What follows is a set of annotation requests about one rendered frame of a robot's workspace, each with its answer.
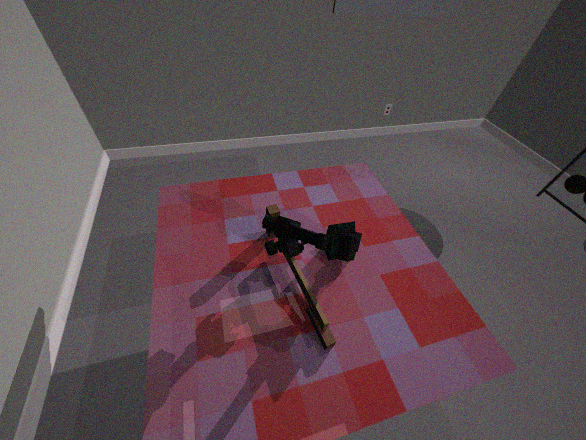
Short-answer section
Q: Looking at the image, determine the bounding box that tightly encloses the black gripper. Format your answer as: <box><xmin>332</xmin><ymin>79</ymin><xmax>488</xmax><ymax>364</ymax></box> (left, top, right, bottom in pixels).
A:
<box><xmin>264</xmin><ymin>238</ymin><xmax>307</xmax><ymax>256</ymax></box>

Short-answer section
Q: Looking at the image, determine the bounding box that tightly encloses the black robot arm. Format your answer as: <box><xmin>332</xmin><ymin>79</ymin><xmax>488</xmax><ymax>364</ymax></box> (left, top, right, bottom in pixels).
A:
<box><xmin>262</xmin><ymin>214</ymin><xmax>362</xmax><ymax>262</ymax></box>

